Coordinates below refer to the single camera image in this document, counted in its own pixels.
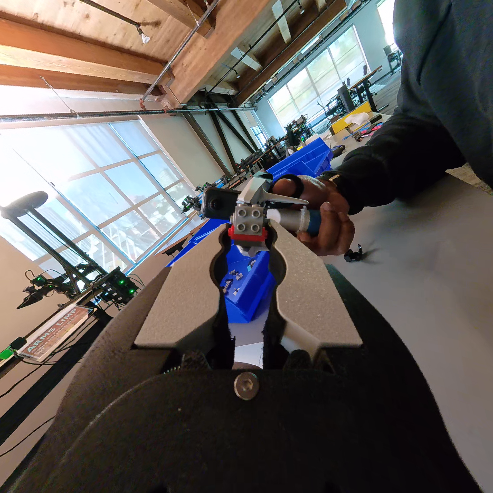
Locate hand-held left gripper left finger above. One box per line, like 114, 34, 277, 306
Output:
133, 223, 236, 369

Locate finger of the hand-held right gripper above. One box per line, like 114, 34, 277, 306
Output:
237, 176, 271, 206

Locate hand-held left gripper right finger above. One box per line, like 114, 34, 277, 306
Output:
263, 222, 363, 369

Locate red and grey brick model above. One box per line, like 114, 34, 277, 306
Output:
227, 203, 271, 257

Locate person's right forearm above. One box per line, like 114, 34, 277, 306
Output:
317, 112, 467, 216

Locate wooden top desk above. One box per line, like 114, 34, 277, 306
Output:
154, 220, 205, 257

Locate grey desk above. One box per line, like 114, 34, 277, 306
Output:
225, 113, 493, 493

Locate printed desk sign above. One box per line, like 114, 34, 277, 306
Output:
17, 304, 98, 362

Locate person's right hand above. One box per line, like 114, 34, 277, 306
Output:
271, 175, 356, 257

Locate black box with green lights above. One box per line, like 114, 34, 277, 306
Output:
92, 267, 140, 306

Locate blue plastic bin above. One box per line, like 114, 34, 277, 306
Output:
265, 135, 334, 182
166, 221, 279, 325

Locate large grid window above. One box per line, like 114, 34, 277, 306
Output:
0, 119, 198, 270

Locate yellow plastic bin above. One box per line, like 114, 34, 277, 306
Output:
331, 117, 357, 136

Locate tall grid window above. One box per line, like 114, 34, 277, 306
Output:
268, 25, 366, 128

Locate black metal rack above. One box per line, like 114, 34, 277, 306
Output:
0, 304, 116, 438

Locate metal conduit pipe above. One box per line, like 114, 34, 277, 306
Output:
0, 107, 255, 120

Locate black overhead stand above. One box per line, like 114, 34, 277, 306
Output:
0, 191, 95, 287

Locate person's dark jacket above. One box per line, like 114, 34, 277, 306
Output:
393, 0, 493, 170

